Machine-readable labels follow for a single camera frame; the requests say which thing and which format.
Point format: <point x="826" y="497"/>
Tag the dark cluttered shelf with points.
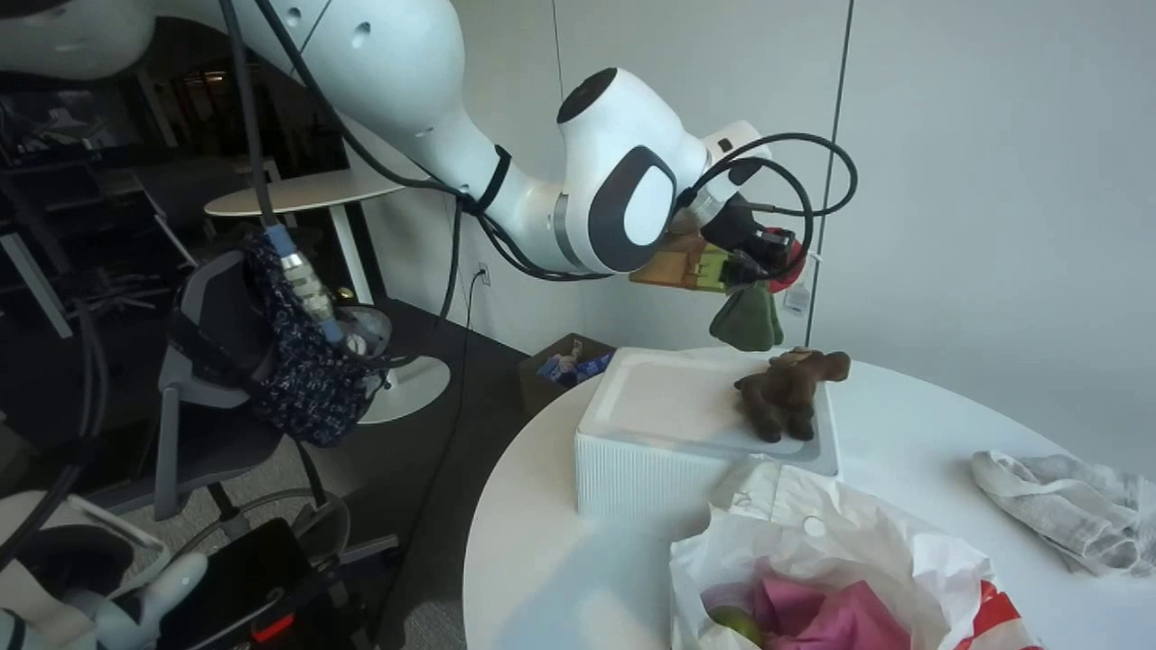
<point x="83" y="180"/>

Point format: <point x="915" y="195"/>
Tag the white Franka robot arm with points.
<point x="408" y="72"/>

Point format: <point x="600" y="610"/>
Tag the brown plush animal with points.
<point x="788" y="392"/>

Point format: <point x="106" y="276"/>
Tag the colourful flat box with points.
<point x="564" y="361"/>

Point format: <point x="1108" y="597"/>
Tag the clear wrapped package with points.
<point x="1054" y="505"/>

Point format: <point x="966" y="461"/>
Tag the round white side table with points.
<point x="301" y="193"/>

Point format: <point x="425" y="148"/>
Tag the red strawberry toy green leaves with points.
<point x="745" y="324"/>

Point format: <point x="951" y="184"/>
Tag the grey office chair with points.
<point x="166" y="373"/>

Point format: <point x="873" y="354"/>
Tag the white foam container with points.
<point x="653" y="420"/>

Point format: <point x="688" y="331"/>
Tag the white plastic bag red print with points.
<point x="843" y="527"/>

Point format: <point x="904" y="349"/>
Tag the green toy pear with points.
<point x="730" y="623"/>

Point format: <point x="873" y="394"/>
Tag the white rounded floor device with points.
<point x="73" y="581"/>

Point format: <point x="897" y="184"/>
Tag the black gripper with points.
<point x="736" y="220"/>

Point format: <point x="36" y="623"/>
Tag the black case with red latch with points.
<point x="240" y="591"/>

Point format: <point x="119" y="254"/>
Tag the dark floral garment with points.
<point x="301" y="384"/>

